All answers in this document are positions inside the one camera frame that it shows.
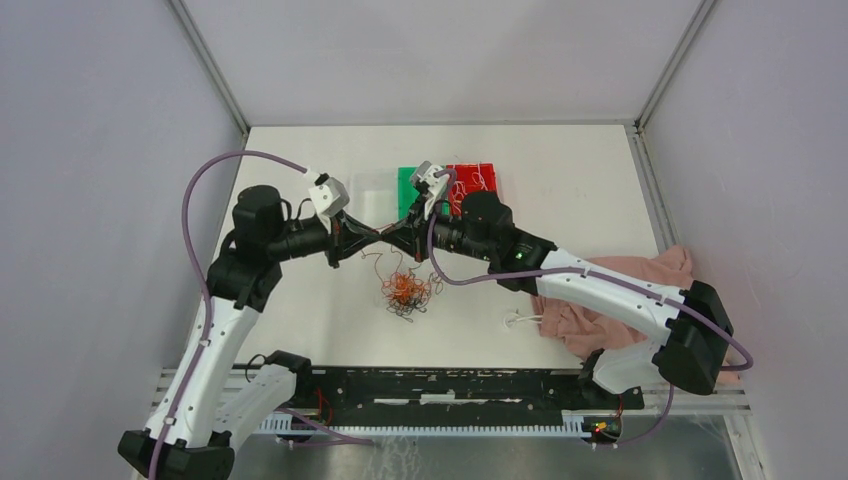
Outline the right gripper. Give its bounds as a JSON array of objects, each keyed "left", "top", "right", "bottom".
[{"left": 381, "top": 193, "right": 494, "bottom": 263}]

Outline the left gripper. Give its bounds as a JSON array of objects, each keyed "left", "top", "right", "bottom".
[{"left": 269, "top": 209, "right": 382, "bottom": 268}]

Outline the cable pile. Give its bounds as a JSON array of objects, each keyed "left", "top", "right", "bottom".
[{"left": 360, "top": 245, "right": 446, "bottom": 324}]

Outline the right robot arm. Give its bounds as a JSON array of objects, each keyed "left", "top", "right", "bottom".
[{"left": 381, "top": 191, "right": 733, "bottom": 408}]

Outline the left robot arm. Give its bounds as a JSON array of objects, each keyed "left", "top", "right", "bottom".
[{"left": 118, "top": 185, "right": 380, "bottom": 479}]

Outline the green plastic bin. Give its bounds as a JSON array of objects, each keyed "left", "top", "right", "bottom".
[{"left": 397, "top": 161, "right": 456, "bottom": 220}]

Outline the clear plastic bin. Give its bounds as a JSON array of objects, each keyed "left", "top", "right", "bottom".
[{"left": 347, "top": 169, "right": 399, "bottom": 230}]

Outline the red plastic bin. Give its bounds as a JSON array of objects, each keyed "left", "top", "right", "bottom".
[{"left": 448, "top": 163, "right": 498, "bottom": 206}]

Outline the pink cloth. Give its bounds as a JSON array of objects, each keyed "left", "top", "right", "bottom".
[{"left": 535, "top": 249, "right": 734, "bottom": 396}]

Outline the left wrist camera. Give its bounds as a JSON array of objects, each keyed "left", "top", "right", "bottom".
[{"left": 308, "top": 173, "right": 350, "bottom": 233}]

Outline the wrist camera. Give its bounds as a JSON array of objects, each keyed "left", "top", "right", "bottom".
[
  {"left": 409, "top": 161, "right": 457, "bottom": 219},
  {"left": 308, "top": 173, "right": 350, "bottom": 233}
]

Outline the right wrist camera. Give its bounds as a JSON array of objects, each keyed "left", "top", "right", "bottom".
[{"left": 409, "top": 161, "right": 457, "bottom": 219}]

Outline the white drawstring cord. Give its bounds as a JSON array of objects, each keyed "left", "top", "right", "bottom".
[{"left": 502, "top": 308, "right": 545, "bottom": 333}]

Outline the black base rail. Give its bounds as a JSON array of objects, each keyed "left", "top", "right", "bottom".
[{"left": 284, "top": 366, "right": 645, "bottom": 427}]

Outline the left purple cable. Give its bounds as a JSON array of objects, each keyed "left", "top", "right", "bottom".
[{"left": 146, "top": 150, "right": 376, "bottom": 480}]

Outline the blue cable duct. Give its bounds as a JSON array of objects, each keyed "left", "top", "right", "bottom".
[{"left": 254, "top": 412, "right": 618, "bottom": 441}]

